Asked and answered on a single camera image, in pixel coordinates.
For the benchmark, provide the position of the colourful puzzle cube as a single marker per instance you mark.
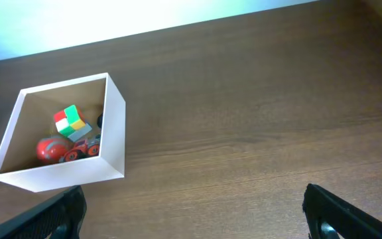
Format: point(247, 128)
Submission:
point(71, 124)

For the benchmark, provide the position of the black round cap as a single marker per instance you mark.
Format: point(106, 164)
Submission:
point(99, 121)

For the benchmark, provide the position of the orange eyeball ball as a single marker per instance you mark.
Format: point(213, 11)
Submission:
point(51, 150)

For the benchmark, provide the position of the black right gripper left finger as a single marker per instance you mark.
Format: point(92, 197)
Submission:
point(61, 217)

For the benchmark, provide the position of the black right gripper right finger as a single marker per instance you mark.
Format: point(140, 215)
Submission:
point(329, 216)

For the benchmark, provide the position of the red grey toy truck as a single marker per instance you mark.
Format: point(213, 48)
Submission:
point(88, 147)

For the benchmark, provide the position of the pink cardboard box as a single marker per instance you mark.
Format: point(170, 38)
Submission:
point(32, 120)

